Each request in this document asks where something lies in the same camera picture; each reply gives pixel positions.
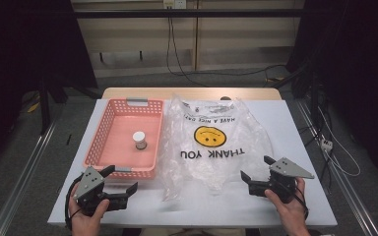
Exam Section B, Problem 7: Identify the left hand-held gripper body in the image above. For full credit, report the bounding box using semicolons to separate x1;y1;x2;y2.
73;166;129;217

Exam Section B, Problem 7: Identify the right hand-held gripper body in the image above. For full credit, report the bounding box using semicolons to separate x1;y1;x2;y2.
248;157;315;205

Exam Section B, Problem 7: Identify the pink plastic basket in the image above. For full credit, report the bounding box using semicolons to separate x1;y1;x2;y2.
83;97;165;180

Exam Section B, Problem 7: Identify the clear smiley plastic bag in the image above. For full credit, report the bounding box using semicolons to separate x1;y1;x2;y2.
158;93;275;203

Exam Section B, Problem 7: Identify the small white-capped bottle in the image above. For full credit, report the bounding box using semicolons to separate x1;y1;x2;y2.
132;131;148;151

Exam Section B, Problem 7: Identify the person's right hand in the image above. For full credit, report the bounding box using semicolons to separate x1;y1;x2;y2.
264;178;310;232

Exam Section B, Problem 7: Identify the person's left hand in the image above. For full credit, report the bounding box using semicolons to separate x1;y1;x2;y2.
68;183;111;232

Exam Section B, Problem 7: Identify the white power strip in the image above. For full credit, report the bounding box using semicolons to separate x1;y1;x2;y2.
320;139;334;152

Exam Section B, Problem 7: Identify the black metal stand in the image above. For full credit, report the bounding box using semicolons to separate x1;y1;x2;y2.
38;77;68;136

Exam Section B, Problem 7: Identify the black curtain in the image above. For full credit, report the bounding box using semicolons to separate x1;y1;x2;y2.
0;0;97;185
286;0;378;178

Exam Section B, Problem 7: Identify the black horizontal bar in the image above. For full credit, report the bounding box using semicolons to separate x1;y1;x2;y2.
73;9;306;20

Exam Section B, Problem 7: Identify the right hand-held gripper cable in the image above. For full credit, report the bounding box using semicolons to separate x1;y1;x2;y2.
293;185;310;221

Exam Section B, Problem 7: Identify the hand-held gripper cable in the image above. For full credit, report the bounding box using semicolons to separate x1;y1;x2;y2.
293;185;310;221
64;173;85;230

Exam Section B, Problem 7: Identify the left hand-held gripper cable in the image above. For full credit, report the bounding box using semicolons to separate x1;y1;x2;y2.
64;173;85;230

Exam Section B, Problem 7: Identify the metal floor rail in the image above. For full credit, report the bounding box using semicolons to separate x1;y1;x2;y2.
0;121;58;236
296;99;378;236

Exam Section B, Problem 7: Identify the white cable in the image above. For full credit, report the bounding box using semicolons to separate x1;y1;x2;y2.
317;106;362;178

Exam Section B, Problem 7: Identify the black wall cable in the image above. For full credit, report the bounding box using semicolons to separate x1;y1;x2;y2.
169;16;210;88
165;16;288;78

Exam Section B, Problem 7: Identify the white wall outlet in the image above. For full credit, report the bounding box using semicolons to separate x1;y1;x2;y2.
162;0;187;10

